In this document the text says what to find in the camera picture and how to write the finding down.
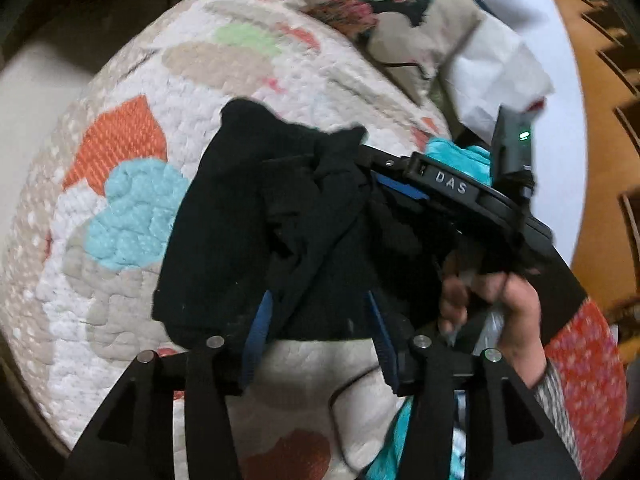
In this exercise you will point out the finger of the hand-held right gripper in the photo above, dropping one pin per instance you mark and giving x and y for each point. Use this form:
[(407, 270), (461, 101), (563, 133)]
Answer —
[(400, 187)]

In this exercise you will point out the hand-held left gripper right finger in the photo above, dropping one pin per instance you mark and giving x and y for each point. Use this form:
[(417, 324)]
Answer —
[(383, 345)]

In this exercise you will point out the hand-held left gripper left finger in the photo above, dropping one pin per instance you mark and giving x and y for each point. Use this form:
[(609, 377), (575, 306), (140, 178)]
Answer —
[(257, 332)]

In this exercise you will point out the black pants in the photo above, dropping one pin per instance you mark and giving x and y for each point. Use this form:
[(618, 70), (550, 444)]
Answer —
[(280, 230)]

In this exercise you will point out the person's right hand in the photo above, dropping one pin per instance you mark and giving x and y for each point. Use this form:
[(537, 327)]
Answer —
[(515, 315)]

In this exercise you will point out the teal cloth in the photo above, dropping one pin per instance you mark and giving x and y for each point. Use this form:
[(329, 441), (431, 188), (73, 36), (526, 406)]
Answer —
[(390, 455), (457, 160)]

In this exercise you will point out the white cloth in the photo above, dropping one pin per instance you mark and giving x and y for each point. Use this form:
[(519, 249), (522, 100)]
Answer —
[(492, 70)]

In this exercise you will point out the floral quilted blanket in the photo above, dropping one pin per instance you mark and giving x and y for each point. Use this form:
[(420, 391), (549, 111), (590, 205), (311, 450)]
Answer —
[(125, 240)]

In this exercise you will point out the floral printed pillow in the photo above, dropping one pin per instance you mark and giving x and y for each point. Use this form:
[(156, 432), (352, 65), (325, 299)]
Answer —
[(400, 15)]

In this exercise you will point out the red patterned cloth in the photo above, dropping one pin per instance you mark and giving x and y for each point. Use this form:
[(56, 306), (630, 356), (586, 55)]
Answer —
[(587, 380)]

